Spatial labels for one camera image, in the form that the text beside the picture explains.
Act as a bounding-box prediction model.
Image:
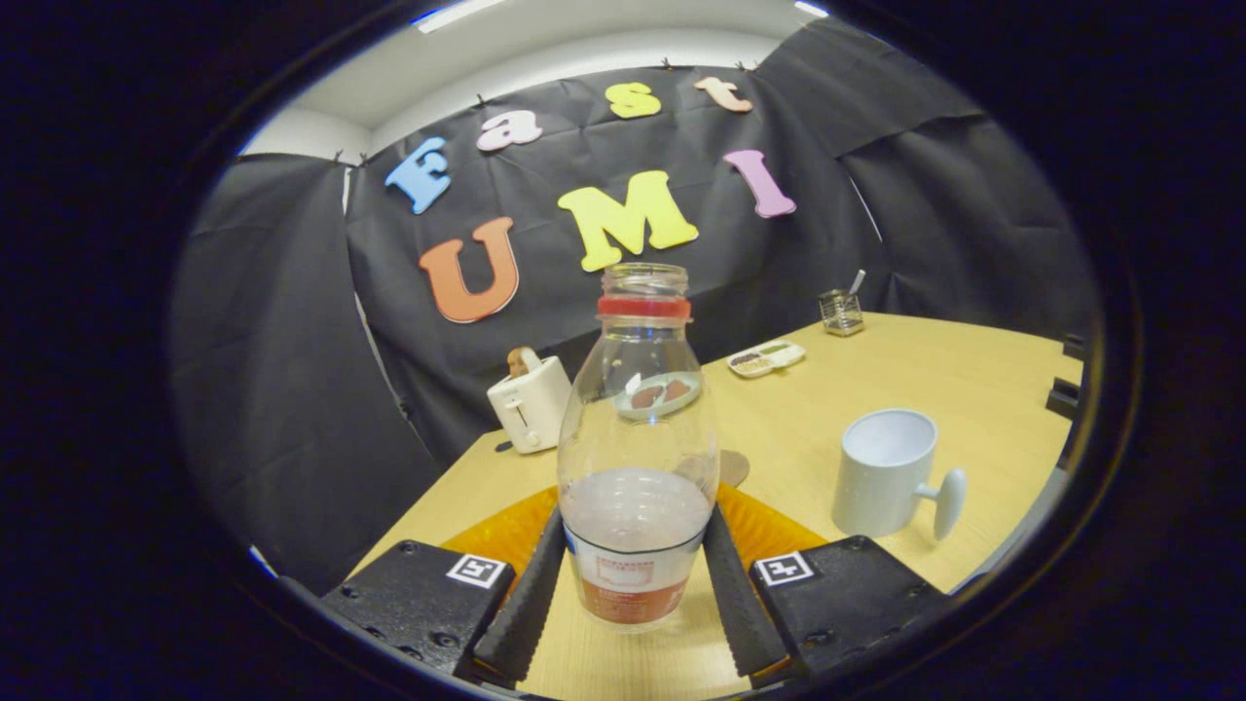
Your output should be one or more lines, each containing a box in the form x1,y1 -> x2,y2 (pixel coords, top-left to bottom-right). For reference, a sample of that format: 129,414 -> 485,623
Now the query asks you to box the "white cup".
831,409 -> 969,542

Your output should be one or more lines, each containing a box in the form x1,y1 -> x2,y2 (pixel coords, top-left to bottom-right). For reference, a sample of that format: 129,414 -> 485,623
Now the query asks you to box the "wooden table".
346,312 -> 1086,697

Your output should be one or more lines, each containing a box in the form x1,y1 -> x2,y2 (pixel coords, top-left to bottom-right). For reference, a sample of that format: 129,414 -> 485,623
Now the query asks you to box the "pale green plate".
615,371 -> 704,422

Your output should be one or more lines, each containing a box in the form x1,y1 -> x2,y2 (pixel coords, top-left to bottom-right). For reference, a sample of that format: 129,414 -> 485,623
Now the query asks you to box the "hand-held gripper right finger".
703,484 -> 960,683

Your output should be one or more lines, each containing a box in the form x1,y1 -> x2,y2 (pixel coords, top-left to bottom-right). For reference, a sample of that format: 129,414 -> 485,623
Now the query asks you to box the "white toaster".
487,355 -> 573,456

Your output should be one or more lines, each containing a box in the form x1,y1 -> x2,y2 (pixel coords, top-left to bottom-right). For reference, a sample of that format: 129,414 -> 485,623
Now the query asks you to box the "black backdrop cloth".
170,19 -> 1096,595

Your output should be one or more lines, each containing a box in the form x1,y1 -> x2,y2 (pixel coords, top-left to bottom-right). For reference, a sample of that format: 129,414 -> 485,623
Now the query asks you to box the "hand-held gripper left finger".
321,484 -> 569,687

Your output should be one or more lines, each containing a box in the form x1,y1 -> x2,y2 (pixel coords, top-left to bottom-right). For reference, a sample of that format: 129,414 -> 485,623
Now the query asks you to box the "clear juice bottle red collar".
557,263 -> 721,634

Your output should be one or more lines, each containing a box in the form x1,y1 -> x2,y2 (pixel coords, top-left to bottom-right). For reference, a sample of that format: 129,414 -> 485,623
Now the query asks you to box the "white divided dish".
726,341 -> 807,379

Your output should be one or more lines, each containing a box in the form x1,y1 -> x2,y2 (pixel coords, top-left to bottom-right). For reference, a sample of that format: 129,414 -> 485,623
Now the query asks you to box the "metal wire basket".
819,288 -> 865,338

